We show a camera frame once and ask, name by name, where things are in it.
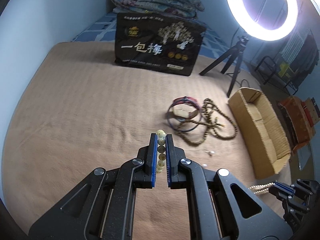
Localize white pearl strand necklace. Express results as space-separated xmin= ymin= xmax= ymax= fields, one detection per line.
xmin=247 ymin=182 xmax=276 ymax=196

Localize brown wooden bead necklace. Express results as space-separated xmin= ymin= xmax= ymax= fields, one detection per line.
xmin=172 ymin=97 xmax=238 ymax=145

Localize cream bead bracelet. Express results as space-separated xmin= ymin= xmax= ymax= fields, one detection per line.
xmin=155 ymin=129 xmax=167 ymax=175

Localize thin black bangle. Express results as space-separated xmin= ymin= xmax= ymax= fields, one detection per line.
xmin=165 ymin=96 xmax=202 ymax=133

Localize red strap watch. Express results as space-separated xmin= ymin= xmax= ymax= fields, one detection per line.
xmin=170 ymin=96 xmax=201 ymax=119

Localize cardboard box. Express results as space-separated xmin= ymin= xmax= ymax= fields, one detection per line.
xmin=228 ymin=87 xmax=291 ymax=179

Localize orange cloth covered furniture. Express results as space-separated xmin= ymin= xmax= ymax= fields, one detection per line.
xmin=278 ymin=96 xmax=319 ymax=154

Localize black metal clothes rack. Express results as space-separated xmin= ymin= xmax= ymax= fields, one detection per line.
xmin=254 ymin=29 xmax=318 ymax=95

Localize yellow box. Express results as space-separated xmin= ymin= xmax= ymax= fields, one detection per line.
xmin=278 ymin=62 xmax=290 ymax=77

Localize dark hanging clothes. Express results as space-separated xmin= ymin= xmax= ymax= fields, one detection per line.
xmin=290 ymin=34 xmax=319 ymax=86

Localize black tripod stand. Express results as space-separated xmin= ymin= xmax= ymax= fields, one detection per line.
xmin=199 ymin=36 xmax=249 ymax=97

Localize black snack bag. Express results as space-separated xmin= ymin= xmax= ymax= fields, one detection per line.
xmin=114 ymin=13 xmax=206 ymax=76

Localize blue patterned bed sheet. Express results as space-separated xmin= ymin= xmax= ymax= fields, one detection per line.
xmin=72 ymin=12 xmax=229 ymax=59

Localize white ring light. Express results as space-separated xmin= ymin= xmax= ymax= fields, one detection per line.
xmin=227 ymin=0 xmax=298 ymax=41

